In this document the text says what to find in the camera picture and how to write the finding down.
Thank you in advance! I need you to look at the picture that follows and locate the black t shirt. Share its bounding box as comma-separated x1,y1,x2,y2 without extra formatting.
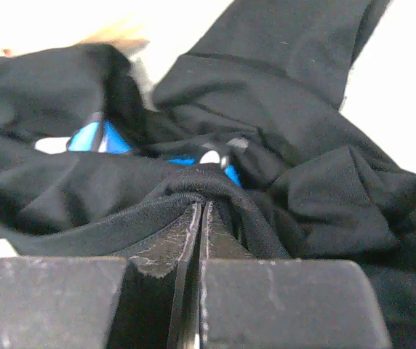
0,1,416,348

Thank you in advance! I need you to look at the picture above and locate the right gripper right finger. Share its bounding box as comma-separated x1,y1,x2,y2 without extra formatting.
199,202,392,348

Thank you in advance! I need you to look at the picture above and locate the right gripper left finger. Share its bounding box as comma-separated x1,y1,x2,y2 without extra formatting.
0,204,201,348

